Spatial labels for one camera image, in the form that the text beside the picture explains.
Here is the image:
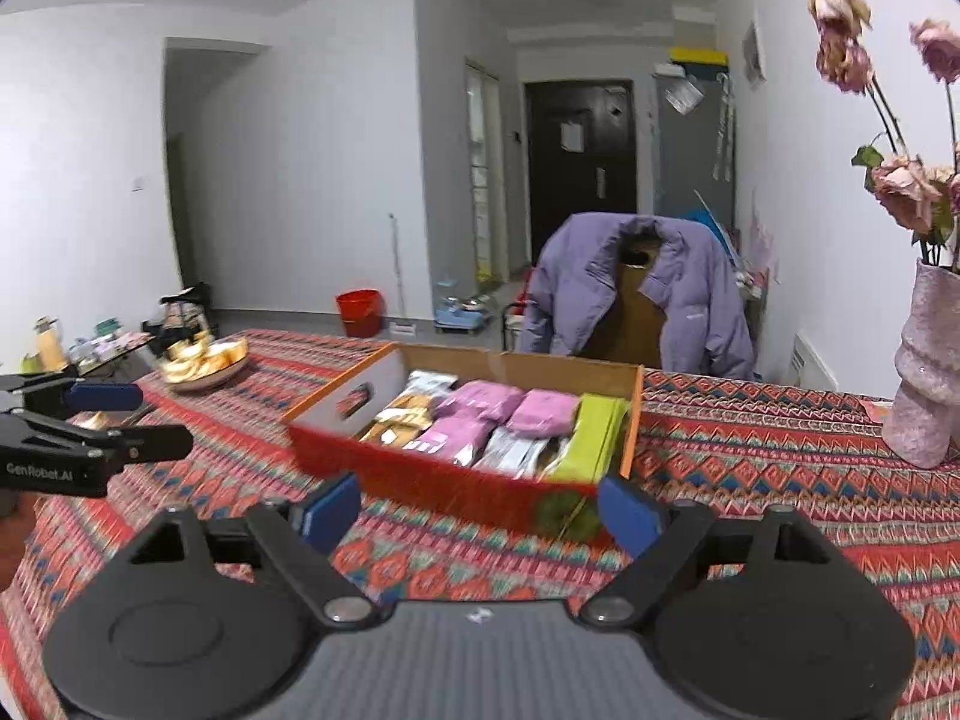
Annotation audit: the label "green snack packet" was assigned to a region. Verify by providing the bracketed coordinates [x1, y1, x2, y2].
[542, 394, 628, 484]

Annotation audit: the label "cookie snack packet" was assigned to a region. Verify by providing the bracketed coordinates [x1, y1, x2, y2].
[359, 394, 433, 449]

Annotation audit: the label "white snack packet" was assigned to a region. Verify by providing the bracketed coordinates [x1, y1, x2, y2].
[404, 369, 459, 395]

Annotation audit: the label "plate of orange peels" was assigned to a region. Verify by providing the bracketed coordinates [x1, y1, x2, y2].
[158, 337, 249, 394]

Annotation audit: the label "colourful patterned tablecloth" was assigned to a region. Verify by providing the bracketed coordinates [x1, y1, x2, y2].
[2, 328, 958, 718]

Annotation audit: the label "pink ceramic vase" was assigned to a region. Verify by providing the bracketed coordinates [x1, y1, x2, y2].
[882, 260, 958, 470]

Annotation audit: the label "white radiator panel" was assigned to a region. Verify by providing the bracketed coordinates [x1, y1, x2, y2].
[789, 332, 838, 392]

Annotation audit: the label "red bucket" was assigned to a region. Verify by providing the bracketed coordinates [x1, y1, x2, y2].
[335, 288, 384, 338]

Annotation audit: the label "pink snack bag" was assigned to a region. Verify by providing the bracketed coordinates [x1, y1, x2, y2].
[506, 388, 579, 439]
[434, 380, 526, 424]

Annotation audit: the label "red cardboard box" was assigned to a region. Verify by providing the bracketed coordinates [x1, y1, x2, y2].
[283, 343, 644, 544]

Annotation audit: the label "silver snack packet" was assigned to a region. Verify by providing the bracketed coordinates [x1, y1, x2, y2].
[473, 427, 565, 479]

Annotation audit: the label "brown chair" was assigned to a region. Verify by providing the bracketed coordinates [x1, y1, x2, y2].
[579, 236, 665, 367]

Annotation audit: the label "purple jacket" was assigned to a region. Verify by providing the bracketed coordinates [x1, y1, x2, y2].
[516, 213, 755, 380]

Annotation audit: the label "blue floor tray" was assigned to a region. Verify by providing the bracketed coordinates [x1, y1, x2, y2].
[434, 294, 494, 333]

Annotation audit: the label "dried pink roses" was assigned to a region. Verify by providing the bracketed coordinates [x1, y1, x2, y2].
[807, 0, 958, 273]

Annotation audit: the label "grey cabinet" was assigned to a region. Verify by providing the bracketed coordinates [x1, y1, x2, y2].
[654, 68, 736, 229]

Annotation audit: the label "dark entrance door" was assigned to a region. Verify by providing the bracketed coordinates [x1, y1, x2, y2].
[524, 80, 638, 254]

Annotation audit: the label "yellow box on cabinet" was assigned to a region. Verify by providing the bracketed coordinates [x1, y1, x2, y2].
[669, 46, 729, 67]

